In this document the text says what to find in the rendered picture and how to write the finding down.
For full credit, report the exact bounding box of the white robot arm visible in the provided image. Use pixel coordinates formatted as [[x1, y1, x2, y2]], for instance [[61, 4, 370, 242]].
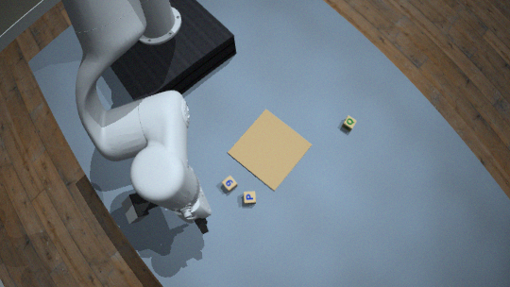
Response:
[[61, 0, 200, 224]]

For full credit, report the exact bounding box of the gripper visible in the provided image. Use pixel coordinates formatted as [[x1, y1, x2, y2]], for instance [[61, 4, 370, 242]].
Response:
[[173, 186, 212, 234]]

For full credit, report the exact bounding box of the tan flat mat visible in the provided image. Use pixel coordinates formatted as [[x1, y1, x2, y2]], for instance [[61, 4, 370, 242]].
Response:
[[228, 110, 312, 191]]

